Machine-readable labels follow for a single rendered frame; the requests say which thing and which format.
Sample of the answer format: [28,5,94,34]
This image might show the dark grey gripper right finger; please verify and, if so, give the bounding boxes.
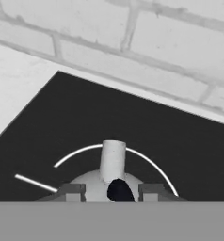
[138,183,188,202]

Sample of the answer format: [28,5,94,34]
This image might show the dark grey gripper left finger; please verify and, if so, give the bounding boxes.
[34,183,87,203]

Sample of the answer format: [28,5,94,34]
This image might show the black glass hob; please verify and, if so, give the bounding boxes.
[0,71,224,203]

